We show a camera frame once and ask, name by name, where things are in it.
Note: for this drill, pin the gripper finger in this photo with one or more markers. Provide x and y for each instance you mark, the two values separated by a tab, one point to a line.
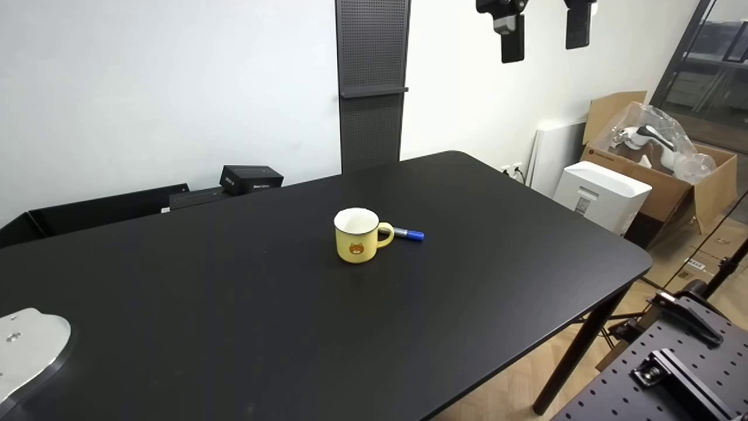
512	44
578	29

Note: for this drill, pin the small black box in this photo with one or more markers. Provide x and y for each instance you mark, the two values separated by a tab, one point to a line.
251	178

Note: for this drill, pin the open cardboard box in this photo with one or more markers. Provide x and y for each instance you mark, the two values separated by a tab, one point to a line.
672	190

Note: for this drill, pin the flat cardboard sheet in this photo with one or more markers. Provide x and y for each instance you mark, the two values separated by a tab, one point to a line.
704	257

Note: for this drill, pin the wall socket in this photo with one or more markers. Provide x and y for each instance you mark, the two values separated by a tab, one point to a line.
512	169

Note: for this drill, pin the glass door with black frame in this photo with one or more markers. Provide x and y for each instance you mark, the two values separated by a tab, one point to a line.
710	70

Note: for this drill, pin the white board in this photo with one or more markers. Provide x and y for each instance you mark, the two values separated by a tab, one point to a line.
552	155

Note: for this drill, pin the blue marker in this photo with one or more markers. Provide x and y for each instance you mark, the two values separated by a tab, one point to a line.
411	234

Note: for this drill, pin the white air purifier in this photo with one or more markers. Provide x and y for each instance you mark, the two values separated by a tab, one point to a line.
602	196

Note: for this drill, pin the dark perforated metal panel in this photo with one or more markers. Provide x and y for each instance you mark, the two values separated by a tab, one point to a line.
371	128

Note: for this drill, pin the flat black box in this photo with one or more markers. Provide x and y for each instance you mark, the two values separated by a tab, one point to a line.
196	197

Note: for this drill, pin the black open tray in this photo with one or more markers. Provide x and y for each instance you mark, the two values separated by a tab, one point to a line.
87	210

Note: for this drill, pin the yellow mug with bear print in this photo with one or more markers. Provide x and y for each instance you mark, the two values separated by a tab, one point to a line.
353	240

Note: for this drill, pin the clear plastic bag with white device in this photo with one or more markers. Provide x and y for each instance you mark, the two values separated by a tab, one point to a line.
663	143

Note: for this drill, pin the black perforated plate with clamps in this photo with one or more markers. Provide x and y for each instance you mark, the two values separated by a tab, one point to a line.
672	374

